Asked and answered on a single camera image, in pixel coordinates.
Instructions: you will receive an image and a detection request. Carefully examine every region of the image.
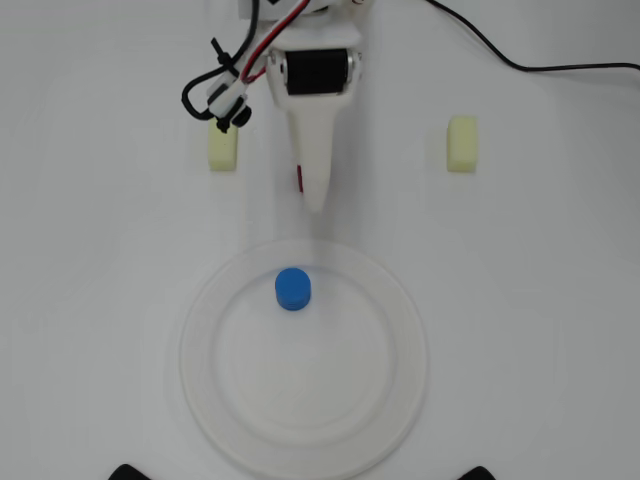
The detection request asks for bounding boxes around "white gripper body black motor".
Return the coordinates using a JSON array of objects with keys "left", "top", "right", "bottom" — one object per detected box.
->
[{"left": 265, "top": 24, "right": 365, "bottom": 110}]

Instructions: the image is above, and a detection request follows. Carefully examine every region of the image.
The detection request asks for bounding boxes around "white pointed gripper finger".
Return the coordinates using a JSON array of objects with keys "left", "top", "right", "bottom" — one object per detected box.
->
[{"left": 283, "top": 97, "right": 353, "bottom": 215}]

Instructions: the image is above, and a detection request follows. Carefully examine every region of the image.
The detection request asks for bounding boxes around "blue cylinder block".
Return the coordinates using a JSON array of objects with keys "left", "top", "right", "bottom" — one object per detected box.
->
[{"left": 274, "top": 267, "right": 313, "bottom": 312}]

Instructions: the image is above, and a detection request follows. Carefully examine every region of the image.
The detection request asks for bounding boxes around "pale yellow foam block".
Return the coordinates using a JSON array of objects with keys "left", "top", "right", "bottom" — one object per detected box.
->
[
  {"left": 207, "top": 119, "right": 239, "bottom": 173},
  {"left": 446, "top": 115, "right": 479, "bottom": 175}
]

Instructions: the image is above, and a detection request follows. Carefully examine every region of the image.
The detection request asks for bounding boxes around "white round plastic plate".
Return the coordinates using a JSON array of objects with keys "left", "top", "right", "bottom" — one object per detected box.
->
[{"left": 178, "top": 238, "right": 430, "bottom": 480}]

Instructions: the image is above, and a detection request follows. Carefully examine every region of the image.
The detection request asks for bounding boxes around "black rounded stand foot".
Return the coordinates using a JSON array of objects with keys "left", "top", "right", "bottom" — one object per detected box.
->
[
  {"left": 107, "top": 463, "right": 152, "bottom": 480},
  {"left": 457, "top": 465, "right": 507, "bottom": 480}
]

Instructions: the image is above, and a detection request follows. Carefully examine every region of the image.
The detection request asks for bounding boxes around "black red white wire bundle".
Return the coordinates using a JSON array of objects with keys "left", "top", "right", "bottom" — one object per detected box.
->
[{"left": 180, "top": 0, "right": 321, "bottom": 134}]

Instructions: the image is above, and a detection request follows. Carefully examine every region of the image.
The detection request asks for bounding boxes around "thin black cable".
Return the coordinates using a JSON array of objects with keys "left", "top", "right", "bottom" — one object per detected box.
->
[{"left": 424, "top": 0, "right": 640, "bottom": 74}]

